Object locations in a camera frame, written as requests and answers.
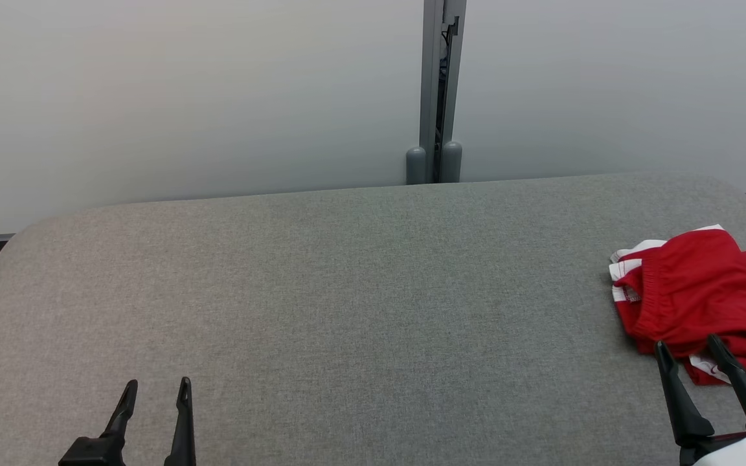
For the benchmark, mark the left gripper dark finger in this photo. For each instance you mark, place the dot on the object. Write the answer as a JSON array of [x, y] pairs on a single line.
[[124, 417], [183, 433]]

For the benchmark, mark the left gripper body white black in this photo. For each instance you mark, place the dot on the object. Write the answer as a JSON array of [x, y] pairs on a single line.
[[91, 453]]

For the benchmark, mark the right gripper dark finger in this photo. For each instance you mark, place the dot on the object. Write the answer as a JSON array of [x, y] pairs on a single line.
[[745, 395], [684, 414]]

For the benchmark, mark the red shorts with white stripe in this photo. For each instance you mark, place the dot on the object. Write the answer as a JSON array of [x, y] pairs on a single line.
[[697, 291]]

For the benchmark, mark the grey partition post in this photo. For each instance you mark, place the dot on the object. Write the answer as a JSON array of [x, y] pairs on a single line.
[[438, 97]]

